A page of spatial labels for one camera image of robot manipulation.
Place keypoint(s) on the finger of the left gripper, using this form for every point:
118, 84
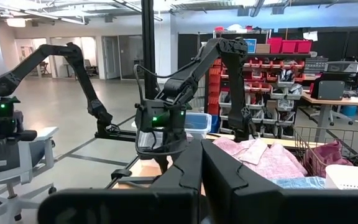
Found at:
168, 161
159, 161

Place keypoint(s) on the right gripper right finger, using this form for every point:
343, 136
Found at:
244, 199

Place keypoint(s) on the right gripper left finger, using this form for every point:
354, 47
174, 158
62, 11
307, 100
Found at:
179, 199

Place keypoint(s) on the pink shirt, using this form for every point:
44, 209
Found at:
266, 161

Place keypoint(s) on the blue striped shirt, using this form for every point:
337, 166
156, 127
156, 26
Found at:
300, 183

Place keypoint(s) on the maroon cloth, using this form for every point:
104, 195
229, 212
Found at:
328, 155

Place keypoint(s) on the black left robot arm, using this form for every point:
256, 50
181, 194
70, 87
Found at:
194, 71

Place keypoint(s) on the background black robot arm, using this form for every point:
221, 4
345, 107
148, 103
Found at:
82, 81

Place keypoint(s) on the clear plastic bin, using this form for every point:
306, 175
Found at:
202, 135

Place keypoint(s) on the white perforated basket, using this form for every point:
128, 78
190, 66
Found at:
353, 179

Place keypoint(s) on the blue sign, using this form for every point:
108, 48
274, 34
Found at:
250, 46

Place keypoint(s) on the cardboard box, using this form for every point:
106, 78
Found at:
263, 48

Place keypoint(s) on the grey office chair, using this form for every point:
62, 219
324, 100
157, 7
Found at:
26, 168

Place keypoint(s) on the wooden desk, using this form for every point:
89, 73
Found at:
337, 101

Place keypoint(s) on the red storage bin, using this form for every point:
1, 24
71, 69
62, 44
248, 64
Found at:
304, 47
288, 47
274, 46

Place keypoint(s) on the grey desktop printer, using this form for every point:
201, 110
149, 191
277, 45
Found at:
342, 67

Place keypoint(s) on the black rounded bracket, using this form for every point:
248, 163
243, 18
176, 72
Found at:
121, 173

